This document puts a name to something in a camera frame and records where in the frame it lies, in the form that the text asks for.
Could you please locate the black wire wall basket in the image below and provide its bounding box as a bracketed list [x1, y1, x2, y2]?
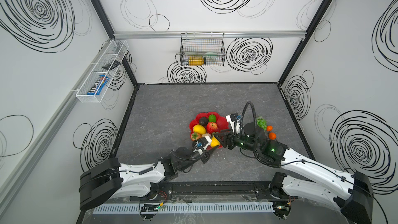
[177, 32, 226, 67]

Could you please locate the yellow fake lemon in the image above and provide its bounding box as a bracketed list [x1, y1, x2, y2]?
[193, 124, 207, 135]

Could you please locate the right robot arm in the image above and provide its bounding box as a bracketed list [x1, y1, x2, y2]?
[215, 123, 374, 224]

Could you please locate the black fake avocado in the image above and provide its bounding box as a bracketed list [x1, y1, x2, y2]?
[199, 117, 209, 127]

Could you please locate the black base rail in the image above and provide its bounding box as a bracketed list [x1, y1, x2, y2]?
[149, 180, 338, 201]

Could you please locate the green fake grape bunch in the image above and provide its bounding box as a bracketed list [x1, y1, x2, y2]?
[257, 117, 267, 131]

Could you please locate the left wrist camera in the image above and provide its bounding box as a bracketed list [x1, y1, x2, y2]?
[193, 136, 212, 157]

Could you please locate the black remote control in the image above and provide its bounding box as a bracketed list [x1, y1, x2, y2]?
[102, 61, 121, 71]

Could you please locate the red flower-shaped fruit bowl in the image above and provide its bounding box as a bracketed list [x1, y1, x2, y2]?
[189, 112, 229, 150]

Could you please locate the green fake lime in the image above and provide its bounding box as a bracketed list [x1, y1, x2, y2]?
[208, 114, 217, 123]

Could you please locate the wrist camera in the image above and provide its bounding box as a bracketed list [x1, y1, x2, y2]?
[226, 113, 241, 135]
[193, 136, 212, 157]

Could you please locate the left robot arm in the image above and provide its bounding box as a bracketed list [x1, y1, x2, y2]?
[79, 146, 213, 211]

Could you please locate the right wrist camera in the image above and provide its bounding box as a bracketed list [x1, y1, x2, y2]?
[226, 113, 241, 135]

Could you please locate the fake red apple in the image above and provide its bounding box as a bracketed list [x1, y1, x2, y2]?
[206, 122, 218, 134]

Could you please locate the small yellow fake fruit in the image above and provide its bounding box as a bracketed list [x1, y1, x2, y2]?
[210, 136, 220, 147]

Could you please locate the yellow box in basket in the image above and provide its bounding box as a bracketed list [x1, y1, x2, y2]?
[188, 56, 206, 66]

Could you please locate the blue candy packet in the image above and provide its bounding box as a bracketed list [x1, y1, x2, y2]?
[87, 75, 109, 95]

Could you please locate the fake red strawberry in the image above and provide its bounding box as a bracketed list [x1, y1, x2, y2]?
[190, 132, 202, 142]

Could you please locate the grey slotted cable duct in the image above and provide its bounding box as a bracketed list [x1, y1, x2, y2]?
[93, 202, 274, 214]

